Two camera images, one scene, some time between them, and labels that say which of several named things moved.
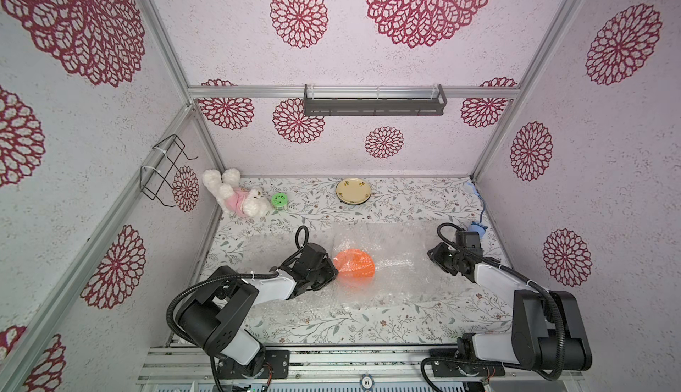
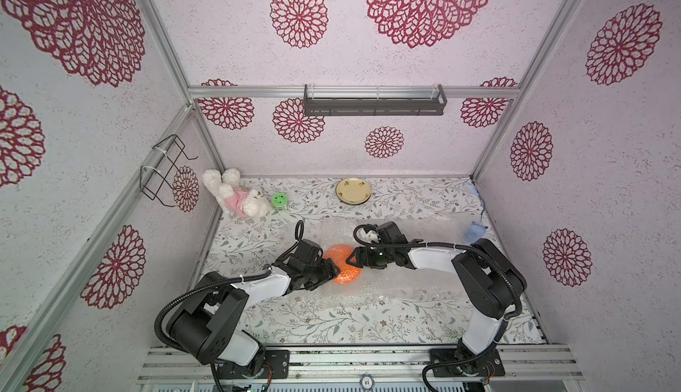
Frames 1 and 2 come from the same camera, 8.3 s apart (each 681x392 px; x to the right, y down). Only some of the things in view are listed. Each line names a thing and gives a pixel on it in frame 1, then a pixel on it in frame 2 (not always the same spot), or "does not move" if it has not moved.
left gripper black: [332, 274] does not move
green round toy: [279, 199] does not move
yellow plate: [353, 191] does not move
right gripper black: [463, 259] to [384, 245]
